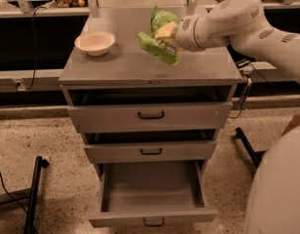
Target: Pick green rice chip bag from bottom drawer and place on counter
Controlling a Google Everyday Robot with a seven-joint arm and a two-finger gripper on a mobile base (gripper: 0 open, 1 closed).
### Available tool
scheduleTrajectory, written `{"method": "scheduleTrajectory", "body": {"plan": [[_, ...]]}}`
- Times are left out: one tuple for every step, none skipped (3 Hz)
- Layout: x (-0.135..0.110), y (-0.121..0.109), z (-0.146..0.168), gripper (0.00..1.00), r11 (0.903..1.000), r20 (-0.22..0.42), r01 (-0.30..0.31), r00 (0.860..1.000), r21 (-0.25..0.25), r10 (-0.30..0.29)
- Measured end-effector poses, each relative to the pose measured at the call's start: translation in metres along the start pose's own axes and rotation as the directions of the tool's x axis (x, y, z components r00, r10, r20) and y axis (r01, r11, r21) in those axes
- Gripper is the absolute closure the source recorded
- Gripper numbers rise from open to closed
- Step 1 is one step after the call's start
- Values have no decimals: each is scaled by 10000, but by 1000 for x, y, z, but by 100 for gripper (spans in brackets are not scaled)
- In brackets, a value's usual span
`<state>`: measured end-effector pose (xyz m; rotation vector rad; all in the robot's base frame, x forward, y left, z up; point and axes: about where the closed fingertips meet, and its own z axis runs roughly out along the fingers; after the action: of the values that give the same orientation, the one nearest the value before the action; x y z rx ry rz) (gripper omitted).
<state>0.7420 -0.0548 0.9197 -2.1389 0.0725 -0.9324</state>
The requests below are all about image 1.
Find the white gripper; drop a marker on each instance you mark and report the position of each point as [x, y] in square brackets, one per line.
[185, 34]

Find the green rice chip bag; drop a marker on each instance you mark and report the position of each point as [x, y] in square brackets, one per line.
[164, 50]

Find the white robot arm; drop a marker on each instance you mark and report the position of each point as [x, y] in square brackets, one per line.
[273, 205]

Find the grey top drawer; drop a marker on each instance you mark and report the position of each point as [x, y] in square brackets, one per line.
[149, 117]

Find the grey drawer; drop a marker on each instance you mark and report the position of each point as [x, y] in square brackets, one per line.
[152, 194]
[150, 151]
[149, 117]

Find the grey drawer cabinet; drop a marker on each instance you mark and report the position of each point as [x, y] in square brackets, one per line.
[126, 75]

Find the grey middle drawer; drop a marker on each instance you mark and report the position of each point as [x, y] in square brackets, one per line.
[150, 151]

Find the grey bottom drawer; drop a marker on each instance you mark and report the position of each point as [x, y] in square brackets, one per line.
[152, 194]

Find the white bowl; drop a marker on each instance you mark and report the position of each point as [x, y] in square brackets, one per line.
[95, 43]

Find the black stand leg right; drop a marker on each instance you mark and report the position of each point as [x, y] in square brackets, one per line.
[255, 156]

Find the black stand leg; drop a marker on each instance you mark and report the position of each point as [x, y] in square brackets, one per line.
[40, 163]
[255, 156]

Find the cardboard box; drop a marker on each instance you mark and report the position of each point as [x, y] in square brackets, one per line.
[295, 122]

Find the black stand leg left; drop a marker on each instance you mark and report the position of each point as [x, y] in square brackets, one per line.
[40, 163]

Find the grey floor bracket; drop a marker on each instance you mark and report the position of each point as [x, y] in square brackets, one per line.
[15, 196]

